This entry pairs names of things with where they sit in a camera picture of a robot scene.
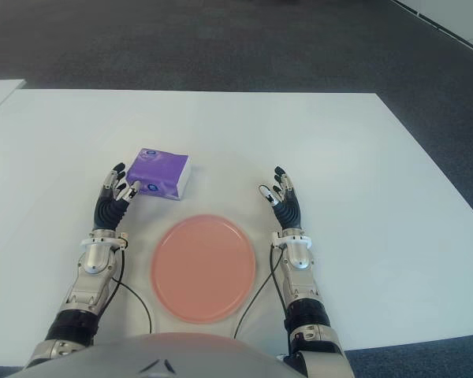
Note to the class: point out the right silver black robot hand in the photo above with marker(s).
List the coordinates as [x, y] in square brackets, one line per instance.
[289, 210]

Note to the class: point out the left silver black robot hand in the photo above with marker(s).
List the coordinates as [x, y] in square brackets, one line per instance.
[107, 212]

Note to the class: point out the purple tissue paper pack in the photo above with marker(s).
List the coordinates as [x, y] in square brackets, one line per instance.
[159, 169]

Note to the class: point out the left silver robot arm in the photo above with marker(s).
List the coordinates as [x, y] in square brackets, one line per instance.
[90, 275]

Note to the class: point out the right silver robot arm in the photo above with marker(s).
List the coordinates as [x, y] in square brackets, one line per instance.
[303, 283]

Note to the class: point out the round pink plate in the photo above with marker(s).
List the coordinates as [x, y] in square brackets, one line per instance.
[203, 267]

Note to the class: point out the silver robot torso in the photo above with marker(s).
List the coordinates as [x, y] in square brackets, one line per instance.
[153, 354]

